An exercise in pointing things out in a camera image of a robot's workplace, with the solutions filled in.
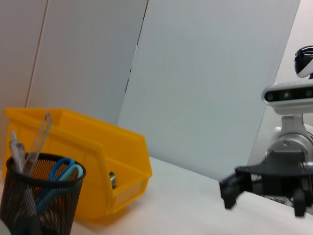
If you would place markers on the yellow plastic bin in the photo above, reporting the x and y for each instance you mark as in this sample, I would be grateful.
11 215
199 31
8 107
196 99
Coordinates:
97 147

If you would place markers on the grey white ballpoint pen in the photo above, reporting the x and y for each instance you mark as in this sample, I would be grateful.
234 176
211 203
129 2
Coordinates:
16 151

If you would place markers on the clear plastic ruler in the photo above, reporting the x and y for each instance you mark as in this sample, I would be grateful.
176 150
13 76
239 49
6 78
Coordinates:
40 137

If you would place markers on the blue teal scissors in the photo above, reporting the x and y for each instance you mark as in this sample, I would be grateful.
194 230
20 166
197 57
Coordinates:
53 171

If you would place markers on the green plastic wrapper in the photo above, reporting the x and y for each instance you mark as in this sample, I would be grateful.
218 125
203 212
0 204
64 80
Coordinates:
113 180

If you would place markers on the black mesh pen holder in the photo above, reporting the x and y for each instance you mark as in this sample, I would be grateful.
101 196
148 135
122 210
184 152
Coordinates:
61 208

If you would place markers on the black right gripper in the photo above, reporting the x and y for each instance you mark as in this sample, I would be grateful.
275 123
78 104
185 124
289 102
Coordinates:
281 176

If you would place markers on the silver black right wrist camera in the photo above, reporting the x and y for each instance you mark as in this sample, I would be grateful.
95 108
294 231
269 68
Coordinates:
286 95

